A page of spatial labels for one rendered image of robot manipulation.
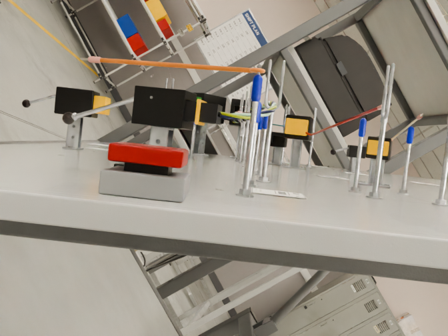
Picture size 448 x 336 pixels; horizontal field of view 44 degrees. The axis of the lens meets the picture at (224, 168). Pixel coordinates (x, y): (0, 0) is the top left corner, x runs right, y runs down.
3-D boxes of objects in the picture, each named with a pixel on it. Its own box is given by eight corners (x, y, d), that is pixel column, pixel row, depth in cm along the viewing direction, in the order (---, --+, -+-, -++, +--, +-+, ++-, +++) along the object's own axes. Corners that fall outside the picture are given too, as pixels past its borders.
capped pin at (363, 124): (359, 193, 64) (369, 118, 63) (347, 191, 64) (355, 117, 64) (362, 193, 65) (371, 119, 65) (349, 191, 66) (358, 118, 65)
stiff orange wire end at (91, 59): (83, 63, 51) (84, 57, 51) (266, 76, 45) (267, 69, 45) (75, 60, 50) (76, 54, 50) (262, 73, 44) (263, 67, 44)
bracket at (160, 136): (155, 171, 63) (159, 127, 62) (175, 173, 62) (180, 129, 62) (139, 172, 58) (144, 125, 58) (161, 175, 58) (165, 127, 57)
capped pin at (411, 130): (400, 194, 70) (409, 125, 69) (394, 193, 71) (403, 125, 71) (411, 195, 70) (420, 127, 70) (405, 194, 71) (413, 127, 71)
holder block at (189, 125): (145, 125, 63) (149, 89, 62) (193, 130, 61) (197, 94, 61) (131, 123, 58) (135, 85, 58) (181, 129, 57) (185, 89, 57)
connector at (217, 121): (179, 120, 61) (181, 102, 61) (223, 125, 60) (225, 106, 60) (172, 119, 58) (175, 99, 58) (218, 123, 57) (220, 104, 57)
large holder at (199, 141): (240, 158, 143) (246, 101, 142) (197, 155, 128) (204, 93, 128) (219, 155, 146) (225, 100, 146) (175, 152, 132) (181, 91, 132)
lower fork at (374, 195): (385, 199, 58) (403, 63, 57) (368, 198, 58) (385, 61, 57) (379, 197, 60) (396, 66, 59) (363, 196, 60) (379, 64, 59)
